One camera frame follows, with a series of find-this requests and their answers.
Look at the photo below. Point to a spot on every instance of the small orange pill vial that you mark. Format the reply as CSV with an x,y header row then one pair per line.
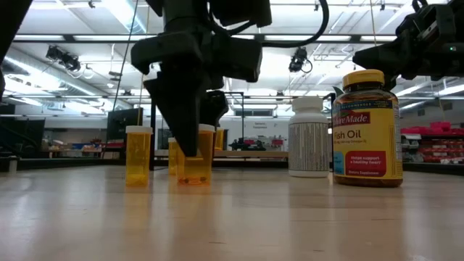
x,y
172,159
138,159

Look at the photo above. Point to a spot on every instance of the white plastic medicine bottle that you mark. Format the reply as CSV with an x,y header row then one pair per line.
x,y
308,145

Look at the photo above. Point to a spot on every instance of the black background monitor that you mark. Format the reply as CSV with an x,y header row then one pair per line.
x,y
123,123

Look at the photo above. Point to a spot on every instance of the yellow-capped fish oil bottle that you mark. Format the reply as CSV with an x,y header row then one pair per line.
x,y
366,145

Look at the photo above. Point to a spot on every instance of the black aluminium rig frame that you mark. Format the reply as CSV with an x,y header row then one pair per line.
x,y
72,164

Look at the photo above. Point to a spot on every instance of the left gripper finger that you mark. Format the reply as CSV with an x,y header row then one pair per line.
x,y
214,107
177,108

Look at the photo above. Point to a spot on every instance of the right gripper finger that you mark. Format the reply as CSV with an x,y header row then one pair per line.
x,y
380,58

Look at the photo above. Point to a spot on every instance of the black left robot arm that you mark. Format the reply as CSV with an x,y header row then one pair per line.
x,y
11,21

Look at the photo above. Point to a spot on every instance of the wooden shelf with black frame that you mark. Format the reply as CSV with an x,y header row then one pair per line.
x,y
253,154

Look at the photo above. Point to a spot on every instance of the rack of red bins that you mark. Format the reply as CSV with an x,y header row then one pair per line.
x,y
435,145

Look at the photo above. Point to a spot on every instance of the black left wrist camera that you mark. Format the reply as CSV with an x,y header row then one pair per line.
x,y
241,11

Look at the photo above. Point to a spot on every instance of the black ceiling-mounted device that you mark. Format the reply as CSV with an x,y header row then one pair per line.
x,y
299,59
63,58

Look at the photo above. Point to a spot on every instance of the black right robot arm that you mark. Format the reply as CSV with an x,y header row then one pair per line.
x,y
456,32

